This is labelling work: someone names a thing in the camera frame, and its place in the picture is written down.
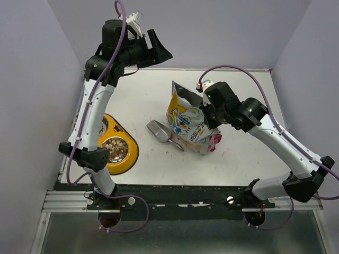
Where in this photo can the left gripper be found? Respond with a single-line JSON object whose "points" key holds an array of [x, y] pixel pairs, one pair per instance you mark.
{"points": [[157, 54]]}

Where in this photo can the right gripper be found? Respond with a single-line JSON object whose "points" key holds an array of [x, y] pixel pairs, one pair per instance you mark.
{"points": [[205, 107]]}

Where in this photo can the pet food bag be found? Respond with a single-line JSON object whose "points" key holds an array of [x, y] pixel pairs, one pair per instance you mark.
{"points": [[186, 121]]}

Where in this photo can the metal food scoop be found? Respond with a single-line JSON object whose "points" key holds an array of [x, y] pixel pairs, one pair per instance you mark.
{"points": [[162, 133]]}

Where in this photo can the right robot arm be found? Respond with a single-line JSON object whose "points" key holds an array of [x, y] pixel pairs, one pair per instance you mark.
{"points": [[306, 168]]}

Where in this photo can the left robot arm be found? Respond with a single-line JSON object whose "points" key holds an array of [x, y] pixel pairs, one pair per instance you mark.
{"points": [[83, 144]]}

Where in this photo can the yellow double pet bowl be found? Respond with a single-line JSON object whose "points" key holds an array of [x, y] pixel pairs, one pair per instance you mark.
{"points": [[122, 147]]}

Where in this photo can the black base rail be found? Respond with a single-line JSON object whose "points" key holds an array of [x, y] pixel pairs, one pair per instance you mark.
{"points": [[178, 202]]}

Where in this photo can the aluminium frame rail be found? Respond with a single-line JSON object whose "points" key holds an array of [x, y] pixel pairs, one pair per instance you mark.
{"points": [[68, 202]]}

